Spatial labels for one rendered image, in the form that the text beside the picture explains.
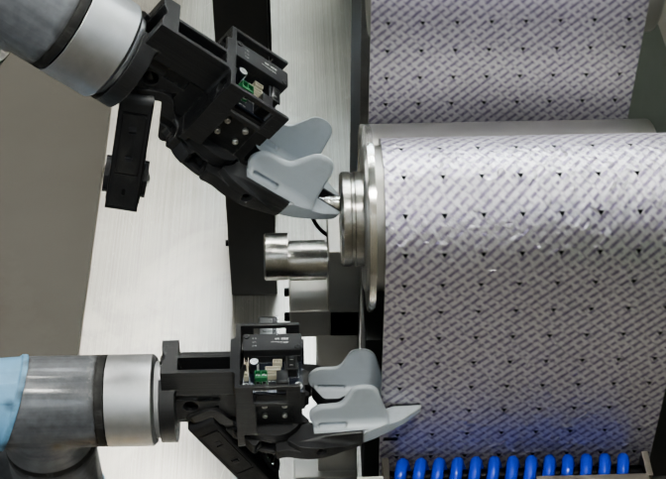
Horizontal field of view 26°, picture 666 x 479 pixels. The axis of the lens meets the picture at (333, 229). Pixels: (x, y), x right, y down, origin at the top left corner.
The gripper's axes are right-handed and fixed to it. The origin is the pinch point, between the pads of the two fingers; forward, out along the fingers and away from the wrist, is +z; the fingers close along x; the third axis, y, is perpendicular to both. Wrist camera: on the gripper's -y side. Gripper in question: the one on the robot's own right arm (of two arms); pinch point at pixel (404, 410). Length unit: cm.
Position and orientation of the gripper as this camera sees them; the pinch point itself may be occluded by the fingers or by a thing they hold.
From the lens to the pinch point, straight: 121.3
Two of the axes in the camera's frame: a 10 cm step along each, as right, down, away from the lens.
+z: 10.0, -0.2, 0.2
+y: 0.0, -7.4, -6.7
